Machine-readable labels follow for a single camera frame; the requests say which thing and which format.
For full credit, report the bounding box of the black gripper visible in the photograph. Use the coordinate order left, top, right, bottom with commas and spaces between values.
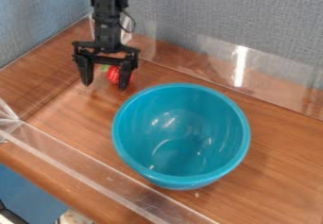
73, 12, 141, 90

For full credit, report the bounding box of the red toy strawberry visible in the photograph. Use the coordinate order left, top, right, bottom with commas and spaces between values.
102, 65, 121, 84

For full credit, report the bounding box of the clear acrylic front barrier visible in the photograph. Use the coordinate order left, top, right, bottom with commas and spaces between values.
0, 99, 219, 224

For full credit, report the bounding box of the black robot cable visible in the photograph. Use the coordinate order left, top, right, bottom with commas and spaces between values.
118, 9, 137, 35

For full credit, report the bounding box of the blue plastic bowl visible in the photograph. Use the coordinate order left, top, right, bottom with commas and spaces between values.
111, 83, 251, 191

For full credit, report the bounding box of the clear acrylic back barrier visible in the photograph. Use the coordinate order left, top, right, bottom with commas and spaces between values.
129, 20, 323, 121

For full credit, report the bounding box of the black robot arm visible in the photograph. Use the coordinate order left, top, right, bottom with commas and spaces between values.
73, 0, 141, 90

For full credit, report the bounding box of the clear acrylic barrier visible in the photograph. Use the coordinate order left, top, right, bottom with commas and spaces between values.
0, 99, 219, 224
129, 20, 323, 121

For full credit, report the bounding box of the clear acrylic corner bracket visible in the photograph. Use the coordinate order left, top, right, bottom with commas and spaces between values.
89, 15, 134, 44

